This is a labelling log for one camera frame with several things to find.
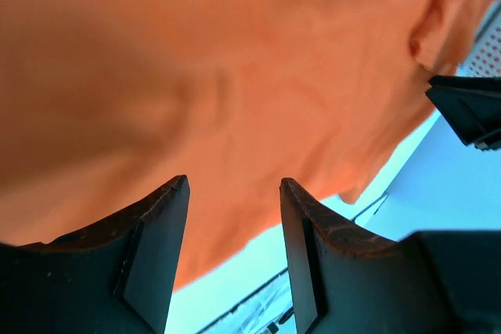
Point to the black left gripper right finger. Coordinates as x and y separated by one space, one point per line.
346 279

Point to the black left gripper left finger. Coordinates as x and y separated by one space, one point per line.
113 276

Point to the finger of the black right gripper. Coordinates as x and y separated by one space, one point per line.
470 106

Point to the orange t shirt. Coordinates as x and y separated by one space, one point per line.
103 101

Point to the white perforated plastic basket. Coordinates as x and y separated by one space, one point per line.
484 58

